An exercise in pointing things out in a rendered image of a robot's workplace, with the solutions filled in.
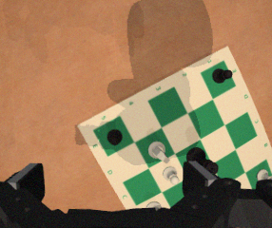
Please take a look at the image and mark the green and cream chessboard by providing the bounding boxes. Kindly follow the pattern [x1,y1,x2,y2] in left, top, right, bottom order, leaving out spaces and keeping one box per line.
[77,46,272,209]

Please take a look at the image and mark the white rook chess piece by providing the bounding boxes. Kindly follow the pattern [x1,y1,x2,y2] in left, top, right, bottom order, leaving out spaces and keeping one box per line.
[146,201,162,210]

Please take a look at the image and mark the white pawn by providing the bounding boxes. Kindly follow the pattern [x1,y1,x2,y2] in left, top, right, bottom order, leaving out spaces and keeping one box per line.
[163,166,179,185]
[257,169,272,181]

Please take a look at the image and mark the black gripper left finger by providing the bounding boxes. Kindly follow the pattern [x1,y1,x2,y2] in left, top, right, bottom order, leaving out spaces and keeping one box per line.
[0,163,79,228]

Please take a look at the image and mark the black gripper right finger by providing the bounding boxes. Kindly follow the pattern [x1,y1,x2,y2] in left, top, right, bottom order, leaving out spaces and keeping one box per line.
[141,161,272,228]

